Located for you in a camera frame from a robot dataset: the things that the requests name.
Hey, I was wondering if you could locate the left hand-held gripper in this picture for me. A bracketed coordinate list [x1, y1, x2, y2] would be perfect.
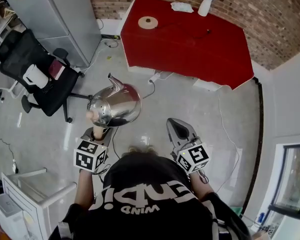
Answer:
[73, 126, 114, 174]

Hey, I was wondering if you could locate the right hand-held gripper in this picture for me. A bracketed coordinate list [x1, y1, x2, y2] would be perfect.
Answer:
[165, 117, 212, 177]

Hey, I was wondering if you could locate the stainless steel kettle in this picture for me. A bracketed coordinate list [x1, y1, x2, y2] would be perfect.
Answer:
[86, 72, 143, 142]

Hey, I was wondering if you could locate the round beige kettle base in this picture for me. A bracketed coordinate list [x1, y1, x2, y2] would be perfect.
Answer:
[137, 15, 159, 31]

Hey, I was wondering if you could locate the person's left forearm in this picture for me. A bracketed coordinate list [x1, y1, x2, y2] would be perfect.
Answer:
[73, 169, 101, 211]

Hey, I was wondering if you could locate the person's right forearm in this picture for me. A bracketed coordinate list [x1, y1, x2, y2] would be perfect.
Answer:
[188, 170, 216, 202]

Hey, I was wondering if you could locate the white metal cart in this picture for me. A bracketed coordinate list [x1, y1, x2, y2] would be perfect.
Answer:
[0, 167, 78, 240]

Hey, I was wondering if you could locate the person's black printed shirt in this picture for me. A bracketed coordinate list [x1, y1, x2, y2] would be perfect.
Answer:
[48, 151, 252, 240]

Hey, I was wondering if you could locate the red cloth covered table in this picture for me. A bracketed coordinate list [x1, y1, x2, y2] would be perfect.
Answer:
[119, 0, 256, 91]

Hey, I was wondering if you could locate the black floor edge strip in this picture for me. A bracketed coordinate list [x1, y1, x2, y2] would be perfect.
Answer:
[241, 76, 265, 219]

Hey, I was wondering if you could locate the maroon book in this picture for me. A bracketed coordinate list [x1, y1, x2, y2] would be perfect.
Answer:
[49, 59, 66, 81]

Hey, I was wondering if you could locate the white plastic jug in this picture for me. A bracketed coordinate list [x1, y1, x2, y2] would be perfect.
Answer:
[22, 63, 51, 90]

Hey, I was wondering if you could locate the white box appliance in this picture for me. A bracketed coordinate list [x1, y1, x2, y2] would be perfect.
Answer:
[0, 193, 25, 240]

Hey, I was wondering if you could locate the black framed window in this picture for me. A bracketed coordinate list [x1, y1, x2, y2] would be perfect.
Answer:
[268, 142, 300, 215]

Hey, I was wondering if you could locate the white vase with flowers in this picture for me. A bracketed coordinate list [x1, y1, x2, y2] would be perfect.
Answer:
[197, 0, 219, 18]

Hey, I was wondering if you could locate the black office chair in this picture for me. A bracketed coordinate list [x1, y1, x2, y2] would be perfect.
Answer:
[0, 28, 91, 124]

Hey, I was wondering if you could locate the grey refrigerator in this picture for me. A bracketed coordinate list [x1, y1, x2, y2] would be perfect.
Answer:
[2, 0, 103, 69]

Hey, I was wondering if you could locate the long white floor cable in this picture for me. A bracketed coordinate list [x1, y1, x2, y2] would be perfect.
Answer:
[215, 87, 241, 194]

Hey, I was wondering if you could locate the thin black floor cable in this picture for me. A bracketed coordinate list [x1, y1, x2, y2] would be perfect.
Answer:
[0, 113, 20, 174]

